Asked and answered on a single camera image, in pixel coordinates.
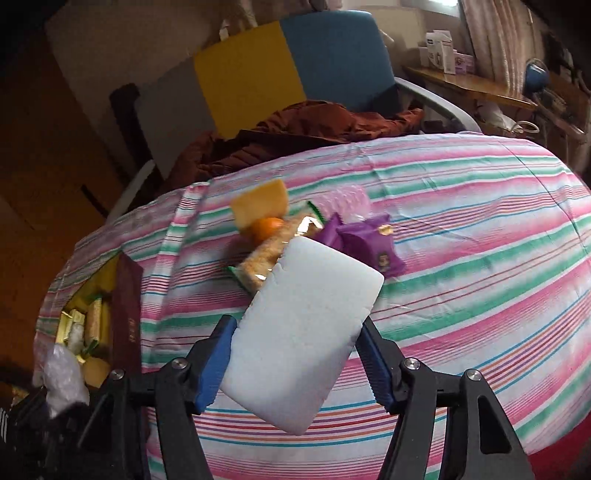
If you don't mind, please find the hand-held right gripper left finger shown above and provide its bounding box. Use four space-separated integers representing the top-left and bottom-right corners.
76 315 238 480

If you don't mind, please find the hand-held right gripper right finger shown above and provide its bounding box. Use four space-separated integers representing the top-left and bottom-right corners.
355 318 536 480

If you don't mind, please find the white plastic bundle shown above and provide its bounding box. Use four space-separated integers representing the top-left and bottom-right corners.
44 344 90 416

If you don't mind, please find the white foam packet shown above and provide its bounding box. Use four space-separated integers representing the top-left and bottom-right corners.
221 236 385 437

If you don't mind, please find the red gift box gold interior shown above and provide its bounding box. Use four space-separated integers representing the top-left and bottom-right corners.
55 254 144 388

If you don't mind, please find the purple snack packet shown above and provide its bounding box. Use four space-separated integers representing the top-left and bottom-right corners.
337 215 407 278
314 212 345 252

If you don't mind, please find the green-edged cracker packet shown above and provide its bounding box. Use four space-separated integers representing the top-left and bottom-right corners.
228 200 326 294

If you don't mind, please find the orange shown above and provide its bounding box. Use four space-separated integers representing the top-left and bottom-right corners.
247 217 284 243

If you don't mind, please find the yellow snack packet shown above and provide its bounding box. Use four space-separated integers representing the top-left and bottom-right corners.
230 179 291 229

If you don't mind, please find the striped bed sheet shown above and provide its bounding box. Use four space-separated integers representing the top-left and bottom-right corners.
34 131 591 480

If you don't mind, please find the pink clear plastic case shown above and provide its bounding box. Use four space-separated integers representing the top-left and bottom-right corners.
314 185 372 222

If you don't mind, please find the red blanket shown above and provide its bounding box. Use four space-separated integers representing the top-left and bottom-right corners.
526 429 591 480

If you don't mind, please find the wooden wardrobe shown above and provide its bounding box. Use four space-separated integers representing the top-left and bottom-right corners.
0 69 125 361

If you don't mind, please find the brown jacket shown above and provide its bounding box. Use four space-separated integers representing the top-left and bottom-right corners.
161 100 426 195

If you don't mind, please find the grey yellow blue armchair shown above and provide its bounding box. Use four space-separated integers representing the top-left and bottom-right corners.
108 10 483 222

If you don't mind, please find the wooden desk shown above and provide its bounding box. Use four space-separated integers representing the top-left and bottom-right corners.
402 65 539 112

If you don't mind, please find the metal side stand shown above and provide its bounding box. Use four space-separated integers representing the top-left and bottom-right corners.
536 92 591 167

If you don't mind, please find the white carton box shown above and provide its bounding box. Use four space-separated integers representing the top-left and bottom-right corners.
425 30 455 75

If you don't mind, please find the pink patterned curtain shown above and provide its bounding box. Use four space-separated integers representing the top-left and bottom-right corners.
459 0 546 79

